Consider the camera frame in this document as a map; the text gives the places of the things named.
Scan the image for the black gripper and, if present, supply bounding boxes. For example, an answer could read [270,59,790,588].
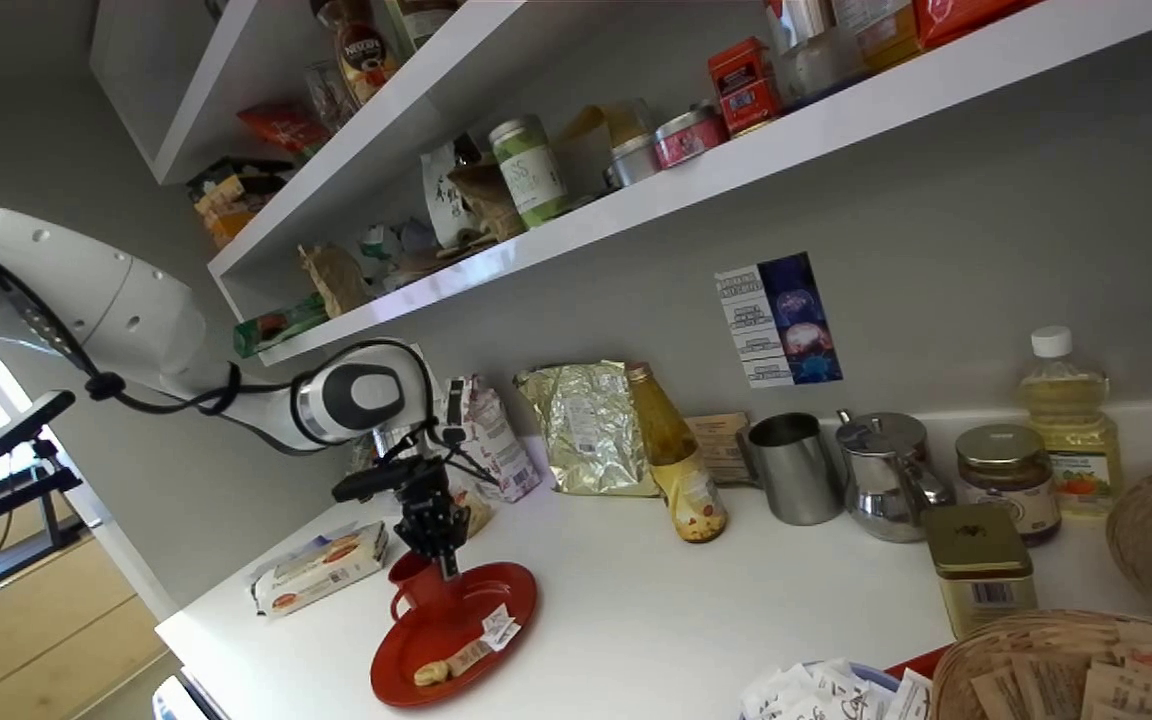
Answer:
[393,450,476,581]

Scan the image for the red cup with handle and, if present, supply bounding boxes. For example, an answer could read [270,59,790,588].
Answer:
[383,547,476,630]

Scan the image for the stainless steel cup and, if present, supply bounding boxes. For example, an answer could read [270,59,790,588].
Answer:
[743,408,846,526]

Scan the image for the white tea bag packet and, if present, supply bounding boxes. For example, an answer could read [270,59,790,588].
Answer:
[476,599,529,655]

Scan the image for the white butter carton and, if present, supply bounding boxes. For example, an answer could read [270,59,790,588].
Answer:
[246,519,394,620]

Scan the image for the small tan cookie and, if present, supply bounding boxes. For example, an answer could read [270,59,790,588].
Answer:
[407,652,455,691]

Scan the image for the red round plate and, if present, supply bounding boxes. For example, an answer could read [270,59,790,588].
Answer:
[366,555,543,710]

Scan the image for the white patterned paper bag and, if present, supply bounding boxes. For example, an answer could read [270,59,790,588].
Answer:
[444,371,549,506]

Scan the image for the gold foil bag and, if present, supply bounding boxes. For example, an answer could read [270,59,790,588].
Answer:
[511,354,661,498]

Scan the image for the yellow glass bottle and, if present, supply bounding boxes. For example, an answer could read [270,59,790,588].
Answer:
[623,364,733,547]

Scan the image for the green plastic packets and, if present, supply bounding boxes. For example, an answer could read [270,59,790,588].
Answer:
[226,294,330,364]

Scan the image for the brown paper bag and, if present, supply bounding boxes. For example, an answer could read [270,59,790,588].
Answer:
[294,235,371,319]

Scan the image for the white printed snack bag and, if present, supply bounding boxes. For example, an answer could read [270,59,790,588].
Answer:
[414,131,529,260]

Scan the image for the wooden drawer cabinet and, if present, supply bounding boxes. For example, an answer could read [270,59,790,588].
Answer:
[0,498,184,720]

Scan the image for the pile of white sachets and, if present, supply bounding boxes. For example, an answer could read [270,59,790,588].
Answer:
[733,652,936,720]

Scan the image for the tan paper pouch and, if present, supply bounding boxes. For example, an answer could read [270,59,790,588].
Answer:
[553,98,654,204]

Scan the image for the silver tin can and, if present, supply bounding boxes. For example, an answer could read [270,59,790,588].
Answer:
[605,128,662,192]

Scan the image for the orange snack packet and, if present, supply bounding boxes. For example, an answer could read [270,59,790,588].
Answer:
[231,96,336,165]

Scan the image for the stainless steel teapot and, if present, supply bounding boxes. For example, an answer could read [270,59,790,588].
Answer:
[832,408,954,544]

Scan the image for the pink tin can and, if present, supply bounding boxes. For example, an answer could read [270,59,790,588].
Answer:
[646,103,733,177]

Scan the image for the red serving tray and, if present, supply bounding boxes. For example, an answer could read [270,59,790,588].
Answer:
[879,642,949,681]

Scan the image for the gold tin box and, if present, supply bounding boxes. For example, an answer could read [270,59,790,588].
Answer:
[915,498,1039,640]

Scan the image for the red cardboard box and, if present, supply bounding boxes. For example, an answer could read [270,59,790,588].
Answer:
[705,32,785,138]

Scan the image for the glass jar gold lid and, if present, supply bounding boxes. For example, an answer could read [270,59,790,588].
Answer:
[953,419,1062,544]

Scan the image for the tall glass jar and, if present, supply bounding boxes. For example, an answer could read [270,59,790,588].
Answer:
[758,0,861,113]

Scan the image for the clear cooking oil bottle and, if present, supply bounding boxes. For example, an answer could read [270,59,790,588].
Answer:
[1013,324,1123,519]

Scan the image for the wicker basket with packets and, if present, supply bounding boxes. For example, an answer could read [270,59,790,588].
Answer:
[928,608,1152,720]

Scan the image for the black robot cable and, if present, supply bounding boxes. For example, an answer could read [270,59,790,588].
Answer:
[0,220,327,419]

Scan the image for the blue white wall poster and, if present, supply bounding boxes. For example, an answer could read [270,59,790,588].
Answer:
[713,246,846,391]

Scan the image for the short white wall shelf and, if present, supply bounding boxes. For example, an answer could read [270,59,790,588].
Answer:
[82,0,471,189]

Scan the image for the long white wall shelf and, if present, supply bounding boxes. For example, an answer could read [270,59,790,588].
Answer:
[204,0,1152,371]

